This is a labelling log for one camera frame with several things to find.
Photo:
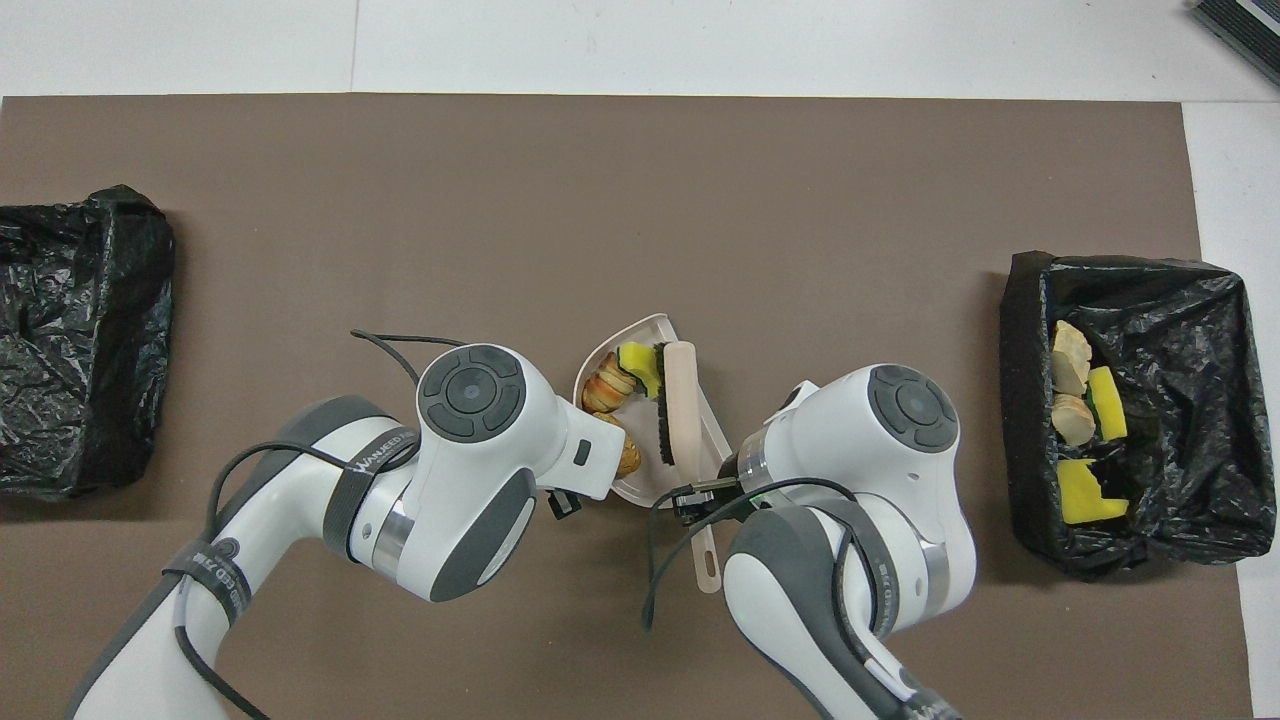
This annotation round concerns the beige plastic dustpan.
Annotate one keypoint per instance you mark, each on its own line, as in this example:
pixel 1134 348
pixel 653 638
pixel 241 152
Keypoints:
pixel 645 488

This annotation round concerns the green-topped yellow sponge piece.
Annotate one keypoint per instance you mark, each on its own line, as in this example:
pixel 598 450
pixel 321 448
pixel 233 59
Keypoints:
pixel 1107 405

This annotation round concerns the gray ribbed device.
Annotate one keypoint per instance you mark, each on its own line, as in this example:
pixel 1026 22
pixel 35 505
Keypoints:
pixel 1240 25

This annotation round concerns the notched yellow sponge piece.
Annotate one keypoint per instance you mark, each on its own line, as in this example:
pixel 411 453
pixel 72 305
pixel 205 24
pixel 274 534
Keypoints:
pixel 1085 495

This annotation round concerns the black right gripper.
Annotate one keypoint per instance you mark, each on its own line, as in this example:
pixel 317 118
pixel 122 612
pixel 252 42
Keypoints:
pixel 736 482

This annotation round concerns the round golden bread bun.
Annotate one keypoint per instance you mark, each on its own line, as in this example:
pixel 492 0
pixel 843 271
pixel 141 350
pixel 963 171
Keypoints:
pixel 630 458

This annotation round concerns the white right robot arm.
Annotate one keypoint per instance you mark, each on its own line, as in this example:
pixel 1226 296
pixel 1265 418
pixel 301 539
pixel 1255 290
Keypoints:
pixel 880 500

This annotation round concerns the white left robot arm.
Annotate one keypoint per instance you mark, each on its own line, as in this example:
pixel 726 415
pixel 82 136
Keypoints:
pixel 470 480

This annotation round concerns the black bag-lined bin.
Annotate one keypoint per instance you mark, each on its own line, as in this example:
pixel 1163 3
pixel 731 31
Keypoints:
pixel 1180 400
pixel 90 420

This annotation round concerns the pale bread chunk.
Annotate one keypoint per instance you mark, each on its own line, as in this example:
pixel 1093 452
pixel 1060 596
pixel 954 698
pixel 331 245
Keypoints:
pixel 1070 355

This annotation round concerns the beige brush with black bristles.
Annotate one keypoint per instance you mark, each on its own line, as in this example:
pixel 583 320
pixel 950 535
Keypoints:
pixel 682 400

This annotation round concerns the orange striped croissant piece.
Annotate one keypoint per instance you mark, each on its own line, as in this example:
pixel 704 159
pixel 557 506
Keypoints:
pixel 1075 420
pixel 605 385

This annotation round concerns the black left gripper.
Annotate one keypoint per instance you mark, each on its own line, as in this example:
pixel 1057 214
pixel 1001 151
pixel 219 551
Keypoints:
pixel 565 503

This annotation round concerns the yellow sponge wedge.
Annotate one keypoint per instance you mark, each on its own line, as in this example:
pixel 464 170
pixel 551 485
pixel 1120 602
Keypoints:
pixel 635 358

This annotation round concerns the brown table mat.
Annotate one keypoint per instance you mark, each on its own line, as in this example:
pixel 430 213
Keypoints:
pixel 400 180

